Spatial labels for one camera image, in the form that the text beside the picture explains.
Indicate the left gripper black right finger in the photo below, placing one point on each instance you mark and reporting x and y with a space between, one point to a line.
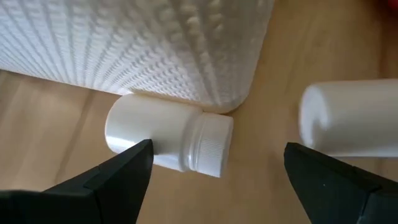
342 199

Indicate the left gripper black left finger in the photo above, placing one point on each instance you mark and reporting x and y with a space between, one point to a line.
87 199

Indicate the small plain white bottle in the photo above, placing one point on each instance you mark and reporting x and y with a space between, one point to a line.
161 124

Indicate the red bandage roll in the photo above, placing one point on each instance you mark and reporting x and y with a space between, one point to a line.
392 3

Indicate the white woven plastic basket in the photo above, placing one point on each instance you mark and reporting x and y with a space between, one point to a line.
124 40

